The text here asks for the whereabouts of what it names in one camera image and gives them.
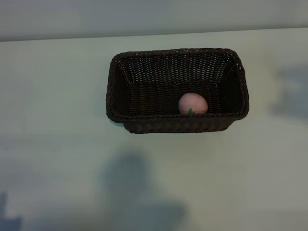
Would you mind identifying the dark brown wicker basket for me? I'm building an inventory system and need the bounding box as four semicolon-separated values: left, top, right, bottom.
105;47;250;134

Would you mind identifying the pink peach with green leaf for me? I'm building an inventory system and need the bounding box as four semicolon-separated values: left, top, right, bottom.
178;92;208;116

